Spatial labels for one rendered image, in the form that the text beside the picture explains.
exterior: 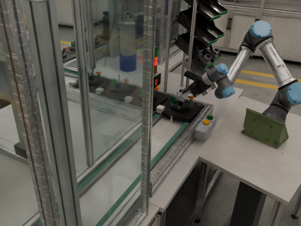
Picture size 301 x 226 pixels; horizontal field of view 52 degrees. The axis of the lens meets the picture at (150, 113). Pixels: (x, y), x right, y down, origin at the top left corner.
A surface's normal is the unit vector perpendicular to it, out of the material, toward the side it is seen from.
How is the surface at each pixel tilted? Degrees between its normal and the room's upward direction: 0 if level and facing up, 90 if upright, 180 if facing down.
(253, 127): 90
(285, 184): 0
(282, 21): 90
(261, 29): 44
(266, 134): 90
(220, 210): 1
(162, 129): 0
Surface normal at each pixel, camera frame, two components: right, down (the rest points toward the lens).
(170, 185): 0.03, -0.86
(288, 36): -0.36, 0.46
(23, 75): 0.88, 0.26
